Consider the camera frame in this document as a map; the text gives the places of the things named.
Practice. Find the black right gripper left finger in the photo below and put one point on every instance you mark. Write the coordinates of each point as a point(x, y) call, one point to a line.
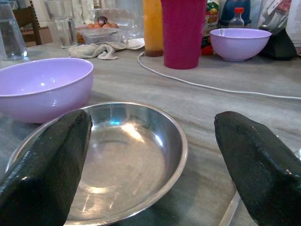
point(44, 169)

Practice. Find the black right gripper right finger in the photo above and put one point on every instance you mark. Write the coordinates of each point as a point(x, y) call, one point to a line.
point(261, 169)

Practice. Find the stainless steel bowl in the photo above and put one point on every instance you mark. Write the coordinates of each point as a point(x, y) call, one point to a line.
point(131, 164)

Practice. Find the purple plastic bowl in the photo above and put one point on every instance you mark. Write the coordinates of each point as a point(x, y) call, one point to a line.
point(44, 89)
point(240, 46)

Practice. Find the black fabric pouch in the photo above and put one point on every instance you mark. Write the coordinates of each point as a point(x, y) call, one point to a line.
point(279, 46)

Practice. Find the crumpled beige cloth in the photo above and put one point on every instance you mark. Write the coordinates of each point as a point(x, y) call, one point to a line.
point(98, 50)

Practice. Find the clear water jug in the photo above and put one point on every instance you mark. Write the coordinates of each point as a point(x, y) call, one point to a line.
point(10, 33)

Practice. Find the clear drinking glass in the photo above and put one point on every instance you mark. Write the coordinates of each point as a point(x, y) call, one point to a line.
point(63, 26)

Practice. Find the clear plastic food container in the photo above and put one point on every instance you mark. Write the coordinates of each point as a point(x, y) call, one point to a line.
point(101, 35)

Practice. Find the brown wooden chair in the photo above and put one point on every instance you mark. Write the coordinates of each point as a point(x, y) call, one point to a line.
point(29, 23)

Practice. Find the small bottle with red cap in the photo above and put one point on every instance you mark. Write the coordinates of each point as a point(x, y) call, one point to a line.
point(236, 18)

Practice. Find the red plastic cup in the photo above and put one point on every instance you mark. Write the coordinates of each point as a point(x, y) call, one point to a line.
point(182, 35)

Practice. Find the colourful snack package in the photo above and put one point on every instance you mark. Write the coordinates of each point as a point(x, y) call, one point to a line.
point(210, 18)

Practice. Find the dark blue jar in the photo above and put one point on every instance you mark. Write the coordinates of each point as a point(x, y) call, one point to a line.
point(235, 5)

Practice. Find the large clear glass jar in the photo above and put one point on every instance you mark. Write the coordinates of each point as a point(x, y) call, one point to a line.
point(127, 16)

